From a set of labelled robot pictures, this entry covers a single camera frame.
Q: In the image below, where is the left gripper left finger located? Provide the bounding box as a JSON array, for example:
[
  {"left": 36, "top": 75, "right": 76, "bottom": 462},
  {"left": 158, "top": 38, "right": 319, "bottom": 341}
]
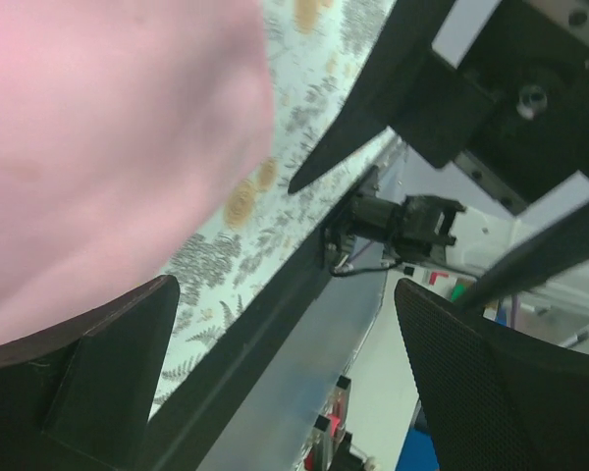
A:
[{"left": 0, "top": 276, "right": 180, "bottom": 470}]

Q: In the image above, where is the black table front edge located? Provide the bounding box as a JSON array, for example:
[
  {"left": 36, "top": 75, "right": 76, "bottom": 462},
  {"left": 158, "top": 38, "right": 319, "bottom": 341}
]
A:
[{"left": 148, "top": 0, "right": 423, "bottom": 471}]

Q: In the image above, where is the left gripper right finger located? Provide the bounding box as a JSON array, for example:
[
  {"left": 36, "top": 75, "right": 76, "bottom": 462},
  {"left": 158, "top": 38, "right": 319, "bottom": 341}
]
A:
[{"left": 394, "top": 279, "right": 589, "bottom": 470}]

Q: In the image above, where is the aluminium frame rail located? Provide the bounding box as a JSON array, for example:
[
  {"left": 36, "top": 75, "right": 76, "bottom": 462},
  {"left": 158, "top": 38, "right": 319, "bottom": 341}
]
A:
[{"left": 190, "top": 141, "right": 408, "bottom": 471}]

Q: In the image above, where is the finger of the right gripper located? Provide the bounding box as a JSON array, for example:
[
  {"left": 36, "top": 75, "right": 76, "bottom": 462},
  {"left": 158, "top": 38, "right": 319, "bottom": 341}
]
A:
[
  {"left": 288, "top": 1, "right": 495, "bottom": 193},
  {"left": 458, "top": 202, "right": 589, "bottom": 311}
]

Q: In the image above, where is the pink t shirt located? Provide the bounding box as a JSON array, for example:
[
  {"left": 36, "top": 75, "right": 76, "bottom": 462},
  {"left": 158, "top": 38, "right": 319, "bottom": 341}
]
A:
[{"left": 0, "top": 1, "right": 273, "bottom": 345}]

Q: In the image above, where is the floral table mat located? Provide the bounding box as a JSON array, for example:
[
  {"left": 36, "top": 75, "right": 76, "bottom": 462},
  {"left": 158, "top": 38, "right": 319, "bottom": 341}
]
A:
[{"left": 152, "top": 0, "right": 399, "bottom": 408}]

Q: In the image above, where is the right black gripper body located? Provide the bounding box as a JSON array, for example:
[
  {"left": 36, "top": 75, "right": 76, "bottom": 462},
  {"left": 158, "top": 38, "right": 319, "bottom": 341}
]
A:
[{"left": 432, "top": 1, "right": 589, "bottom": 214}]

